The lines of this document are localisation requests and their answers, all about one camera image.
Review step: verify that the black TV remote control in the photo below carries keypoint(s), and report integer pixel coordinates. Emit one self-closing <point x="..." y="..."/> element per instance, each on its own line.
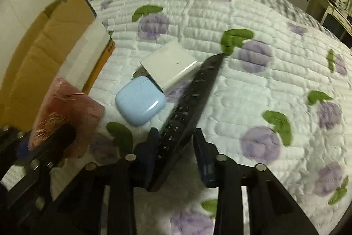
<point x="166" y="146"/>

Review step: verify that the white dressing table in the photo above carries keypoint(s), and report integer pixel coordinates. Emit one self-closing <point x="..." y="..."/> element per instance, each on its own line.
<point x="331" y="18"/>

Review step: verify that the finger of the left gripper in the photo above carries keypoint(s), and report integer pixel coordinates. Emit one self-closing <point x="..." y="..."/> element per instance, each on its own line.
<point x="14" y="142"/>
<point x="52" y="141"/>

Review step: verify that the red patterned card pack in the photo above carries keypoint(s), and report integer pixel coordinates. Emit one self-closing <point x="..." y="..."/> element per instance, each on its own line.
<point x="65" y="104"/>

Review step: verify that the white floral quilted blanket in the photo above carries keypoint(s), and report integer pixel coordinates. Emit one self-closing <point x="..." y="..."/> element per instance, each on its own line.
<point x="282" y="96"/>

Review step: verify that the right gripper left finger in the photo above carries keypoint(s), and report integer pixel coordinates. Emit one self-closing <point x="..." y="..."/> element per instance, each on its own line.
<point x="78" y="209"/>

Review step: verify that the brown cardboard box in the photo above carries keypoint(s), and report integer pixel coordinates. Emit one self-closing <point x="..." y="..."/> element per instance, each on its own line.
<point x="66" y="40"/>

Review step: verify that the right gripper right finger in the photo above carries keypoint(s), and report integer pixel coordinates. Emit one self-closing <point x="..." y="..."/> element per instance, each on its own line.
<point x="272" y="210"/>

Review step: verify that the light blue earbuds case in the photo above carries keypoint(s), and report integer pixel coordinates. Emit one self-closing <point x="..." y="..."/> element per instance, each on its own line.
<point x="139" y="101"/>

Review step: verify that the white square charger box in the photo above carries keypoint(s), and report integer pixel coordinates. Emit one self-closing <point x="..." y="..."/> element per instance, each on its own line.
<point x="168" y="67"/>

